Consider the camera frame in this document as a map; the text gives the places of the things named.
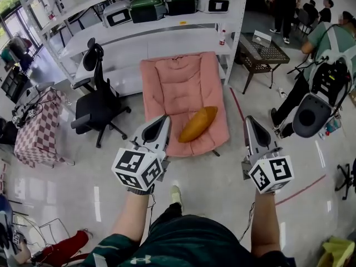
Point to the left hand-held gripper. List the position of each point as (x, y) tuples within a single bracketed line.
[(139, 168)]

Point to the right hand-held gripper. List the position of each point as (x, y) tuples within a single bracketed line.
[(271, 174)]

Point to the orange pillow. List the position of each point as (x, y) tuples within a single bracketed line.
[(198, 124)]

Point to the pink padded seat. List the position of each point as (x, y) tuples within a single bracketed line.
[(180, 85)]

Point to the person's right forearm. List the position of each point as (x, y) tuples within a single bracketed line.
[(265, 224)]

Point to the person's left forearm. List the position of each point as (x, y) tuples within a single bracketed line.
[(133, 215)]

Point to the grey round seat shell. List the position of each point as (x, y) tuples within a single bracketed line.
[(311, 118)]

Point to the white power strip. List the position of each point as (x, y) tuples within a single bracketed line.
[(282, 92)]

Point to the person's pale shoe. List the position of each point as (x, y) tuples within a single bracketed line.
[(176, 195)]

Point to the black office chair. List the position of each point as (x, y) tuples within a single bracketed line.
[(97, 104)]

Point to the person's black shorts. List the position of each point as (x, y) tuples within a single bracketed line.
[(169, 214)]

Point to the black metal mesh table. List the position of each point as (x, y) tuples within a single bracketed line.
[(258, 56)]

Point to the white metal shelving unit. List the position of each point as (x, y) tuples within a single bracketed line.
[(133, 43)]

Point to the clear plastic box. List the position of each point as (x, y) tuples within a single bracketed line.
[(262, 38)]

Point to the black chair wheel base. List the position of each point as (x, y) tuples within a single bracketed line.
[(346, 178)]

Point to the white bottle with red cap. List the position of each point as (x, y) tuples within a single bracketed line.
[(222, 37)]

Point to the person's dark green shirt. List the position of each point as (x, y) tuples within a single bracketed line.
[(189, 246)]

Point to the large dark green cooker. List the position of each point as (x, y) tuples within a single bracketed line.
[(147, 8)]

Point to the red checkered covered table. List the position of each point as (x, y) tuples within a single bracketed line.
[(39, 132)]

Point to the white cooker with black window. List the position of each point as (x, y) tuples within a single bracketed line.
[(116, 14)]

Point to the small dark green cooker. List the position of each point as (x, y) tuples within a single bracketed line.
[(181, 3)]

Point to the white cooker with black panel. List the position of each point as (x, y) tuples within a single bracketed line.
[(213, 1)]

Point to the spare gripper with printed cube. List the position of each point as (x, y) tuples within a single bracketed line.
[(23, 117)]

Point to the yellow green bag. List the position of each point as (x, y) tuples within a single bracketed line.
[(338, 253)]

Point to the red garment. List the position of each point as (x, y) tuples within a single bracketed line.
[(65, 246)]

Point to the black storage cabinet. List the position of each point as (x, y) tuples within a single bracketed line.
[(12, 85)]

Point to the clothes rack with garments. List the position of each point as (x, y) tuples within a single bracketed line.
[(16, 50)]

